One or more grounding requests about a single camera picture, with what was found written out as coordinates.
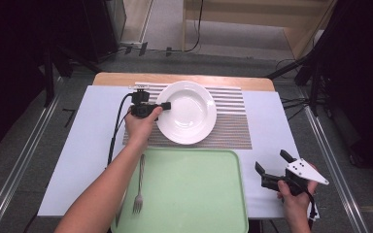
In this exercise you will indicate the black cabinet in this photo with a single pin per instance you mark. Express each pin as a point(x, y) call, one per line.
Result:
point(100, 29)

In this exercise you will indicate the person's left hand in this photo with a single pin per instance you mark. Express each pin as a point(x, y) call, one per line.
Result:
point(139, 129)

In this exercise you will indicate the striped placemat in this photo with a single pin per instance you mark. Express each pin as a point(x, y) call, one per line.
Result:
point(233, 129)

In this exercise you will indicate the person's right hand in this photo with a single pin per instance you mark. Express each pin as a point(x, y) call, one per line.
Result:
point(298, 208)

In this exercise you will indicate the white plate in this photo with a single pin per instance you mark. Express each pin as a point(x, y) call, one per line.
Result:
point(187, 113)

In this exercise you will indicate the silver fork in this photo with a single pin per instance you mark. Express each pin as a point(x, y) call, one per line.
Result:
point(140, 181)

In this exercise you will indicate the dark curtain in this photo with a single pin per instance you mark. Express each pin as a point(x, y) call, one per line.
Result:
point(362, 81)
point(9, 64)

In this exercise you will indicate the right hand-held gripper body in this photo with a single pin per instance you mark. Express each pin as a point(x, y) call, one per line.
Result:
point(304, 171)

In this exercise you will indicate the white table cover sheet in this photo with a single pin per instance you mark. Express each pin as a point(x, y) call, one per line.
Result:
point(94, 129)

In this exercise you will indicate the wooden shelf unit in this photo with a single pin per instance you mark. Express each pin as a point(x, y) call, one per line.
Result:
point(301, 39)

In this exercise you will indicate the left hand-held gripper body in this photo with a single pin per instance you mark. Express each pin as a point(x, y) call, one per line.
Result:
point(141, 108)

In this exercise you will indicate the black metal stand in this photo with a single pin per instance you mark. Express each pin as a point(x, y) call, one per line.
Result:
point(314, 90)
point(48, 84)

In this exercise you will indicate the metal floor rail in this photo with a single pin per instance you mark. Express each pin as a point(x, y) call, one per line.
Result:
point(333, 168)
point(22, 161)

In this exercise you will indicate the silver knife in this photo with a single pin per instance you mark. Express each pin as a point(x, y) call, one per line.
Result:
point(119, 213)

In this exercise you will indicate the green tray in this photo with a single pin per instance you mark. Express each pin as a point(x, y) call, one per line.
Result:
point(191, 194)

